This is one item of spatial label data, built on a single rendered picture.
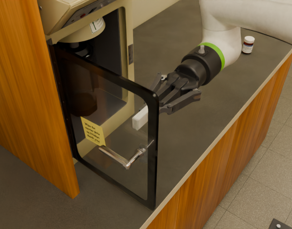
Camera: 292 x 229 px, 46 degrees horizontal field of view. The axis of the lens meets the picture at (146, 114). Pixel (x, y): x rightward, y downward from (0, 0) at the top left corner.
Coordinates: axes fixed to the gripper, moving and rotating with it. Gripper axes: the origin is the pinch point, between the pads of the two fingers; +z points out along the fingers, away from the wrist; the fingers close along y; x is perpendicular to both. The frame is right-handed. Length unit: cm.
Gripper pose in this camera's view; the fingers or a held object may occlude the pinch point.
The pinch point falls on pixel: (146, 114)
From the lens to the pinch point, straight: 75.1
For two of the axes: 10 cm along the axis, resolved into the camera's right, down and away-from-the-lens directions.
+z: -6.1, 5.4, -5.8
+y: 7.9, 4.1, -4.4
